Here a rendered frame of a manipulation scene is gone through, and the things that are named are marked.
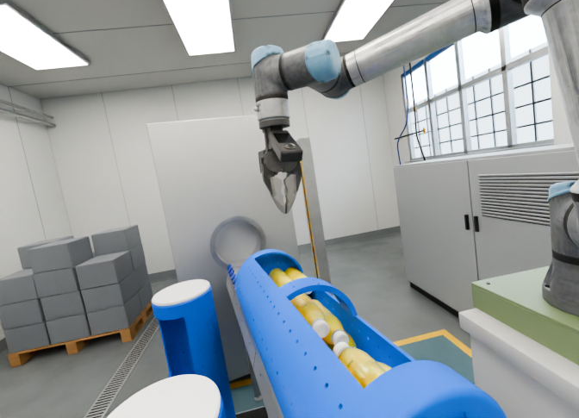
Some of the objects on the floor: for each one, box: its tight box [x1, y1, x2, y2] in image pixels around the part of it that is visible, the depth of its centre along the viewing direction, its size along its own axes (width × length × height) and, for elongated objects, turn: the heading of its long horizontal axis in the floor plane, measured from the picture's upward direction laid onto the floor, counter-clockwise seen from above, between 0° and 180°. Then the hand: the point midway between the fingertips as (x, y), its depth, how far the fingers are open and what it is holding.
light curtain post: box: [296, 137, 333, 296], centre depth 147 cm, size 6×6×170 cm
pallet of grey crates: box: [0, 225, 153, 367], centre depth 326 cm, size 120×80×119 cm
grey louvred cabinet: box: [393, 143, 579, 318], centre depth 214 cm, size 54×215×145 cm, turn 67°
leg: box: [245, 344, 262, 402], centre depth 190 cm, size 6×6×63 cm
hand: (285, 209), depth 63 cm, fingers closed
